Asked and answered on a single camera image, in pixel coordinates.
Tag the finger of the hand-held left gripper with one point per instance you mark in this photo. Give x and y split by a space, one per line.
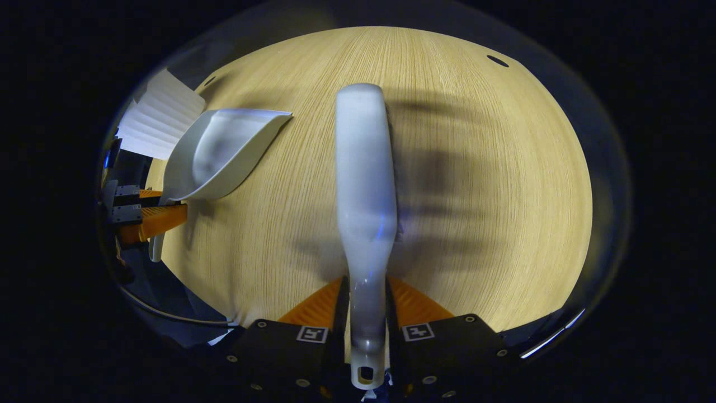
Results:
128 190
162 219

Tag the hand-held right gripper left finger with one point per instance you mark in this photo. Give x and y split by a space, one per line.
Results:
341 313

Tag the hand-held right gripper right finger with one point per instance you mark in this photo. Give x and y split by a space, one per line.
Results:
391 319

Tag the white ribbed garbage bin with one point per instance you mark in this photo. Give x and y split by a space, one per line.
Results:
159 117

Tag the grey plastic dustpan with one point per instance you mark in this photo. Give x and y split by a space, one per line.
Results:
218 157

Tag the small white broom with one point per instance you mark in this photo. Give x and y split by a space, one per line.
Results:
363 179

